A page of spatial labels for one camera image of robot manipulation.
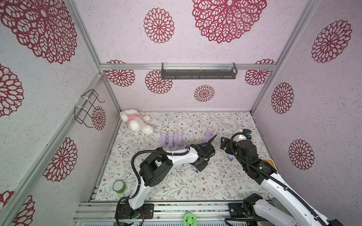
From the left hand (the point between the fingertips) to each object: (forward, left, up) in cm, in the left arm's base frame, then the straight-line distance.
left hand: (198, 165), depth 91 cm
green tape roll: (-15, +45, +5) cm, 48 cm away
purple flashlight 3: (+19, +12, +2) cm, 22 cm away
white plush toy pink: (+23, +40, +16) cm, 49 cm away
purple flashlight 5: (-4, +3, +3) cm, 6 cm away
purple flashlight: (+20, +24, +1) cm, 31 cm away
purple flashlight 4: (+23, -9, +2) cm, 25 cm away
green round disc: (-30, +7, +6) cm, 31 cm away
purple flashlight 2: (+18, +18, +2) cm, 26 cm away
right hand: (+5, -14, +22) cm, 27 cm away
